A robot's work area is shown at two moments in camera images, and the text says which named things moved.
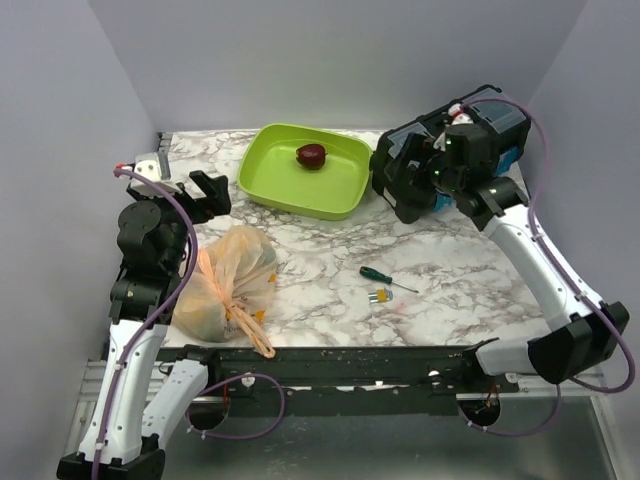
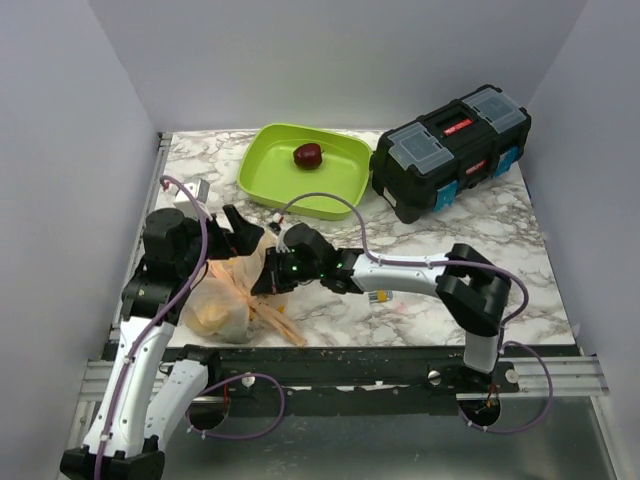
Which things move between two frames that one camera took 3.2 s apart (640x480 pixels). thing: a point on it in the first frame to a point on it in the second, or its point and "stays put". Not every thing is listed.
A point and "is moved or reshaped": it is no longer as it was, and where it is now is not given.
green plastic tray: [271, 173] stays put
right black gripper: [419, 149] to [271, 280]
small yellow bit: [381, 295] stays put
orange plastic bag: [230, 289] is moved or reshaped
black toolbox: [402, 170] stays put
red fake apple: [311, 156] stays put
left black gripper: [218, 201] to [243, 239]
